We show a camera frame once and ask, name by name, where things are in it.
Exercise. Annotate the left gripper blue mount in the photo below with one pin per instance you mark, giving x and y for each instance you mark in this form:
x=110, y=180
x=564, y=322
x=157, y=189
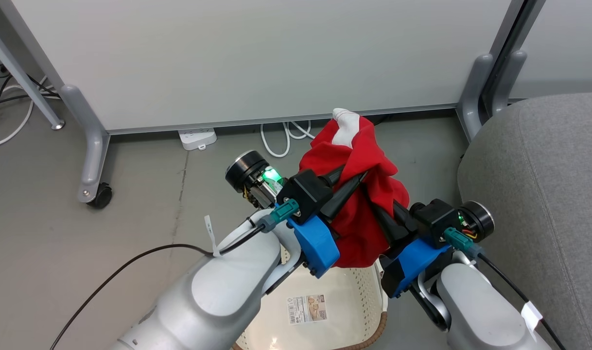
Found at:
x=315, y=243

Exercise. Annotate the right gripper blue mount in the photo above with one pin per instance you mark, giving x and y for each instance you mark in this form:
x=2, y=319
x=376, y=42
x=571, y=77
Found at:
x=417, y=257

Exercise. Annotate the red and white jersey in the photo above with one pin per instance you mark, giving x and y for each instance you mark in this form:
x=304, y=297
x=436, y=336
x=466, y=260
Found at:
x=359, y=228

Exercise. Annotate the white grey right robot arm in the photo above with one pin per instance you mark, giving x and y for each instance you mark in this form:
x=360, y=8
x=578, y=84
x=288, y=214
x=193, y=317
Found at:
x=480, y=311

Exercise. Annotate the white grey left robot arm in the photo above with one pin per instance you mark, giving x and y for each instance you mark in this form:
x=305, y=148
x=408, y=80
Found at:
x=218, y=291

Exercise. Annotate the grey fabric sofa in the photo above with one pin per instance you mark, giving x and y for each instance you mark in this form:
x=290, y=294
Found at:
x=544, y=204

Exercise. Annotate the cream plastic laundry basket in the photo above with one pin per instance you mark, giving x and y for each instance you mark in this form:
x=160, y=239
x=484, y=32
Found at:
x=344, y=301

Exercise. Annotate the printed basket label sticker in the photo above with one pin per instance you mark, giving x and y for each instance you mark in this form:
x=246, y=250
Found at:
x=307, y=308

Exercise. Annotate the white power strip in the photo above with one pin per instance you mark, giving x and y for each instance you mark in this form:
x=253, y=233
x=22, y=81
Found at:
x=197, y=138

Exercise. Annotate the large white partition panel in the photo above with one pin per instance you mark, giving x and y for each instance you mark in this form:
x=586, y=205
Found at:
x=252, y=58

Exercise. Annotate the black caster wheel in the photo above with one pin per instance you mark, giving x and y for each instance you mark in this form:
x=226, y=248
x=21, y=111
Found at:
x=101, y=195

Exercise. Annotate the narrow white partition panel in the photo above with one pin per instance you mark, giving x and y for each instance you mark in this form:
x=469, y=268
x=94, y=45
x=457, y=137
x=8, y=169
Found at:
x=563, y=43

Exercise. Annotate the grey metal table leg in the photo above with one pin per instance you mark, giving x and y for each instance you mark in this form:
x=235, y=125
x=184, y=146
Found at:
x=26, y=78

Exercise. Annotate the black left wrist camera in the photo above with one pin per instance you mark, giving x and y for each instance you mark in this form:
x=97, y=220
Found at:
x=303, y=192

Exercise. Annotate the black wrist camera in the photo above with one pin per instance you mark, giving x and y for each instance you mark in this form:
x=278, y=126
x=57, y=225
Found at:
x=434, y=218
x=303, y=192

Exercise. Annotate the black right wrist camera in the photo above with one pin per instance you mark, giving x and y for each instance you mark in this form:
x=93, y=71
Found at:
x=434, y=218

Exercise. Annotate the teal left camera connector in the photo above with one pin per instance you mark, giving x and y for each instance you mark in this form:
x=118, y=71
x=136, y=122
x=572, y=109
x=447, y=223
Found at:
x=284, y=212

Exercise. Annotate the teal camera connector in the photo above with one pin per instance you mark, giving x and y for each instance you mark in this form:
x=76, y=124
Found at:
x=284, y=212
x=456, y=238

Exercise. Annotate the teal right camera connector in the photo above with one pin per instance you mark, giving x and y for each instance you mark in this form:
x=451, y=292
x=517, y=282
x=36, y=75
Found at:
x=456, y=238

